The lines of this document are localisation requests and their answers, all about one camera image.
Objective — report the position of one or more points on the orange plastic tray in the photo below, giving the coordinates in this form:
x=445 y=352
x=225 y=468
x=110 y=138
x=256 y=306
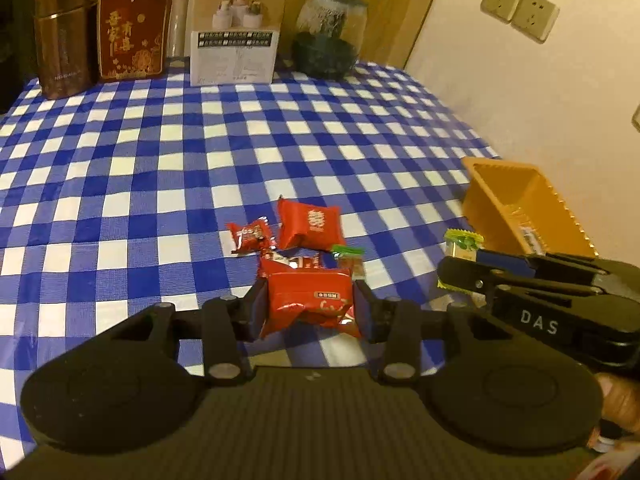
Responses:
x=500 y=195

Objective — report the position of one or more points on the small red twisted candy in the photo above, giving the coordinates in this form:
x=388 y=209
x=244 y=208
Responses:
x=250 y=236

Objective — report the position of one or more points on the red pillow snack packet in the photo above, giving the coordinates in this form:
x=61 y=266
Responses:
x=305 y=300

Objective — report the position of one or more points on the square red snack packet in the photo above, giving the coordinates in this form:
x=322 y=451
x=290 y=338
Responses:
x=310 y=225

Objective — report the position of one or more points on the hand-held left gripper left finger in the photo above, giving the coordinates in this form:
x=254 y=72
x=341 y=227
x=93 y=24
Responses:
x=257 y=307

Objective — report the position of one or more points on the blue white checkered tablecloth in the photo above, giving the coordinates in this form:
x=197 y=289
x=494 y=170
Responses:
x=150 y=185

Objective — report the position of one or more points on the brown metal tin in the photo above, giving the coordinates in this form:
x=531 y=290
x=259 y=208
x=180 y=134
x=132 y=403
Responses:
x=65 y=40

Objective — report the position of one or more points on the large beige wall socket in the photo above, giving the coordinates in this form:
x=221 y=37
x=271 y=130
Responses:
x=636 y=119

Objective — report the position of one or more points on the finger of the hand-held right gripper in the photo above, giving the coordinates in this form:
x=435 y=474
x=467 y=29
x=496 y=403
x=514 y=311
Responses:
x=500 y=260
x=460 y=275

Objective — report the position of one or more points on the glass jar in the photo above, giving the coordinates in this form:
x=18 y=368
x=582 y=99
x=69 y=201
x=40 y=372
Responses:
x=325 y=45

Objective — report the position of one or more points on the red gold printed tin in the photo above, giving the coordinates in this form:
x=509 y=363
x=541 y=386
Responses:
x=130 y=30

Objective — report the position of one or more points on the red patterned snack packet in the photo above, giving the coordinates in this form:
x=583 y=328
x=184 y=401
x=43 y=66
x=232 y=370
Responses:
x=287 y=262

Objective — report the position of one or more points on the white cardboard box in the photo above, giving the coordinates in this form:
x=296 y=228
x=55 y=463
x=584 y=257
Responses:
x=235 y=30

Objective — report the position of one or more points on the person's right hand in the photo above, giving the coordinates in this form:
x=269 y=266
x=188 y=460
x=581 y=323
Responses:
x=622 y=400

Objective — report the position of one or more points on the yellow green candy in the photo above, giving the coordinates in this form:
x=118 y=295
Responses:
x=462 y=245

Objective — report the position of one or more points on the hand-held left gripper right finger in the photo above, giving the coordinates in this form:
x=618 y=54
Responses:
x=367 y=312

